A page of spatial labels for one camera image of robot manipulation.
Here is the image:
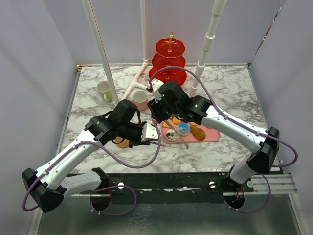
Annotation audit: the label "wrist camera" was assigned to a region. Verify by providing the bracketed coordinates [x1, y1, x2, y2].
[147, 79, 164, 103]
[141, 121, 158, 142]

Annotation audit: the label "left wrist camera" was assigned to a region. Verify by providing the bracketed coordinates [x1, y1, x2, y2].
[141, 121, 158, 142]

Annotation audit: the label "red three-tier stand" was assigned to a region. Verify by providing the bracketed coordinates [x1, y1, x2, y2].
[149, 32, 187, 86]

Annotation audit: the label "pink mug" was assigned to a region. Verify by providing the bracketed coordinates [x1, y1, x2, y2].
[133, 91, 149, 111]

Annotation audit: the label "metal tongs pink tips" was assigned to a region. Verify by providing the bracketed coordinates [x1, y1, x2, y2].
[161, 120, 189, 149]

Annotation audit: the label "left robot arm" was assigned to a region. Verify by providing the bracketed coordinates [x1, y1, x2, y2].
[22, 100, 153, 212]

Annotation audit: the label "pink serving tray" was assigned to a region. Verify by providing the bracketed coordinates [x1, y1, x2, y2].
[164, 125, 220, 144]

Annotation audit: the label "green mug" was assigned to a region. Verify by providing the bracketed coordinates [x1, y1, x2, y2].
[96, 81, 112, 102]

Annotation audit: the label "left round biscuit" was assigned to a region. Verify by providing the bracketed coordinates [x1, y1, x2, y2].
[172, 117, 181, 125]

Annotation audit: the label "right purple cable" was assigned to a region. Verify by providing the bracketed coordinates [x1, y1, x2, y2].
[148, 66, 298, 213]

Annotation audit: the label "lower wooden coaster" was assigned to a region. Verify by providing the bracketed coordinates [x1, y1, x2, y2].
[114, 137, 129, 148]

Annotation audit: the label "white chocolate donut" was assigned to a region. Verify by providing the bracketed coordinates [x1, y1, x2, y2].
[165, 129, 179, 142]

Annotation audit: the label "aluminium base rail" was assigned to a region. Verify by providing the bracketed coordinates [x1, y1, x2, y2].
[80, 172, 297, 197]

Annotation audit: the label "brown croissant bread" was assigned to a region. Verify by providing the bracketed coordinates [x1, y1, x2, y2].
[190, 126, 206, 141]

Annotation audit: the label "blue frosted donut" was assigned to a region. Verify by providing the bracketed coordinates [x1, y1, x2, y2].
[177, 123, 191, 136]

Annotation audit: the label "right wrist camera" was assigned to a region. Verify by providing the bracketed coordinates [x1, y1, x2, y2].
[147, 79, 164, 103]

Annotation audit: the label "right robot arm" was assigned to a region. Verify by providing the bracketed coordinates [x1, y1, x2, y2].
[148, 79, 279, 191]

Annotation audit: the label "white pvc pipe frame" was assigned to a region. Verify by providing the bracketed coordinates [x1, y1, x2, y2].
[82, 0, 227, 104]

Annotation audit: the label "rectangular yellow biscuit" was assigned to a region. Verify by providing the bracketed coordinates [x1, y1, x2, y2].
[162, 120, 174, 129]

